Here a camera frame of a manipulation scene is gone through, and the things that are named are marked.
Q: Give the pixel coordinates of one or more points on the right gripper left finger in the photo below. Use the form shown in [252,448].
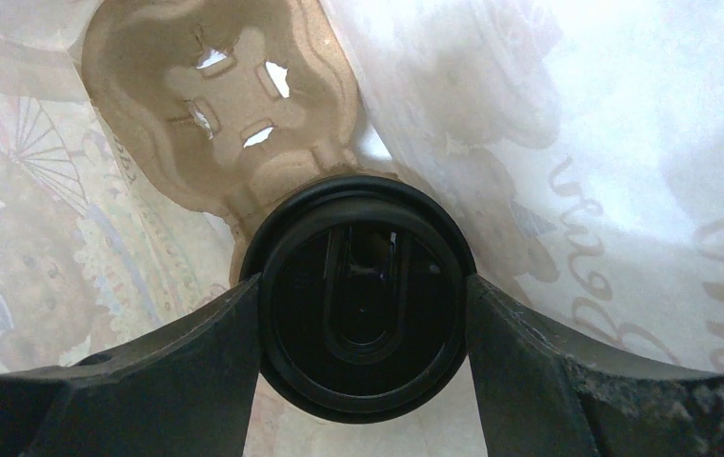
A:
[185,389]

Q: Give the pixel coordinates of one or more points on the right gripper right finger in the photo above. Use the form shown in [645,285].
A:
[544,389]

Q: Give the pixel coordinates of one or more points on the black cup lid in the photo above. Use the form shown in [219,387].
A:
[362,296]

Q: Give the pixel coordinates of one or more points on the peach paper bag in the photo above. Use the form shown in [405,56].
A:
[578,146]

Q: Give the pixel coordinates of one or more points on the single brown cup carrier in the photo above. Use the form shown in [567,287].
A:
[228,107]

